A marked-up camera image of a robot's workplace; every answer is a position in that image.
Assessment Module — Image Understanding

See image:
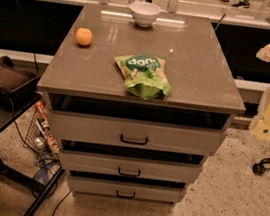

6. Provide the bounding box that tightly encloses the grey drawer cabinet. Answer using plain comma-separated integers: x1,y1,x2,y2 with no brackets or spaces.
21,0,258,216

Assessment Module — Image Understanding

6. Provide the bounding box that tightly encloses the grey top drawer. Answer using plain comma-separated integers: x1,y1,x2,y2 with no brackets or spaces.
47,110,226,156

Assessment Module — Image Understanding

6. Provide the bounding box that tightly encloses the grey bottom drawer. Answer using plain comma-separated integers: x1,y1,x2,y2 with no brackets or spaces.
67,175,186,203

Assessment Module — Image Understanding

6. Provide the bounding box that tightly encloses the green snack bag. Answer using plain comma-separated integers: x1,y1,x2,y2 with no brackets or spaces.
115,54,171,100

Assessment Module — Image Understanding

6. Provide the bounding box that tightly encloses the orange fruit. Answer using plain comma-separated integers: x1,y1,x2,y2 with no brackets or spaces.
75,27,93,46

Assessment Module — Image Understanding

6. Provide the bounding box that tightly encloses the white bowl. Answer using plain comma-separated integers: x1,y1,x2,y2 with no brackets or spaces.
130,1,161,28

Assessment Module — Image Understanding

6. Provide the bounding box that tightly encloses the brown pouch on table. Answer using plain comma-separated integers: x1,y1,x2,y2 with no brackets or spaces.
0,55,39,106

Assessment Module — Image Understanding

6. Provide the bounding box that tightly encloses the wire basket with snacks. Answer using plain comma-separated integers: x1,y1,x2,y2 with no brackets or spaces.
25,100,59,160

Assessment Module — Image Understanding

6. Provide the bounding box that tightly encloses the black floor cable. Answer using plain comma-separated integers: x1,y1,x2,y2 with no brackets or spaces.
51,187,73,216

